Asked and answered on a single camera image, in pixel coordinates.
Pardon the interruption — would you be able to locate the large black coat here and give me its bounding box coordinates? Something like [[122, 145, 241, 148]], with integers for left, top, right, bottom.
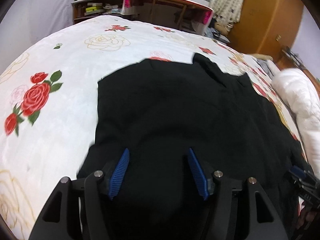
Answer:
[[78, 54, 307, 239]]

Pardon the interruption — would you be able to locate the pile of clothes by desk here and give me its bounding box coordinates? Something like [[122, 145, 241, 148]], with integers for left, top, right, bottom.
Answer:
[[204, 18, 230, 44]]

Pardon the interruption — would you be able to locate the white folded duvet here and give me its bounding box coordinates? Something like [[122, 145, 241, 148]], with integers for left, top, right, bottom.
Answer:
[[272, 68, 320, 177]]

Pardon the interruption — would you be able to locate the floral rose bed blanket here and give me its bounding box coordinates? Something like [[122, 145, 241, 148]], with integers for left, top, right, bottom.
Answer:
[[1, 16, 299, 239]]

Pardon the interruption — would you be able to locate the wooden headboard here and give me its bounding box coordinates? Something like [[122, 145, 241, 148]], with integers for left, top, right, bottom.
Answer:
[[276, 46, 320, 95]]

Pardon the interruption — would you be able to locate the low shelf with clutter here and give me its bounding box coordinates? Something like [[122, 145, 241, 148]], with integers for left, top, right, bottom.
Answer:
[[72, 0, 124, 24]]

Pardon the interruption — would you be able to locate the wooden desk with pink sides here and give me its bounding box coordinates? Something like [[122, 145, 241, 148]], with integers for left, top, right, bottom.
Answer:
[[121, 0, 214, 36]]

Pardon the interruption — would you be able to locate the wooden wardrobe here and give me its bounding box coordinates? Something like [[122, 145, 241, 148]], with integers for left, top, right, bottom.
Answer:
[[228, 0, 304, 62]]

